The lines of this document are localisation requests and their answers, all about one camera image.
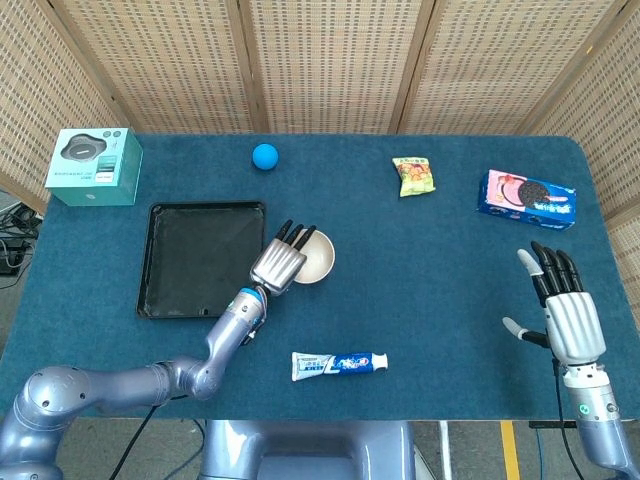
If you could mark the blue white toothpaste tube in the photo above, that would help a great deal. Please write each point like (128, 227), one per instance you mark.
(340, 365)

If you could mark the teal product box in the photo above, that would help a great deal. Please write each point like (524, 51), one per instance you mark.
(95, 167)

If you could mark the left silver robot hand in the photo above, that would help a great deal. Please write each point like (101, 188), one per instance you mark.
(277, 265)

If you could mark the black plastic tray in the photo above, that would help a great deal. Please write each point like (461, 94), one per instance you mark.
(200, 265)

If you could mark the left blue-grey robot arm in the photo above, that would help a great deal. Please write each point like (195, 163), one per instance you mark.
(125, 385)

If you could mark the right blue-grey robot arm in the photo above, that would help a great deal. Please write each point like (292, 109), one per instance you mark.
(597, 410)

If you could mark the woven wooden folding screen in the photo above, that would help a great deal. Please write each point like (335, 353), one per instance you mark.
(330, 65)

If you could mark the blue table cloth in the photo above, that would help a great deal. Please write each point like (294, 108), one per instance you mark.
(425, 300)

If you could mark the blue-grey robot torso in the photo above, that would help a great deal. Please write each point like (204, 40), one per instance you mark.
(310, 450)

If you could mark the beige bowl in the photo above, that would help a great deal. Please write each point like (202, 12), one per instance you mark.
(317, 257)

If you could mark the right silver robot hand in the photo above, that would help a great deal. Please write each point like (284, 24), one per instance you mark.
(572, 325)

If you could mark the blue cookie box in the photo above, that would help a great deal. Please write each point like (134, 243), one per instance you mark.
(530, 200)

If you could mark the green yellow snack packet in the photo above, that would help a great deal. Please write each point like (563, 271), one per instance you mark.
(414, 176)

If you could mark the blue ball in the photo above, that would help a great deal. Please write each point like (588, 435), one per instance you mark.
(265, 156)

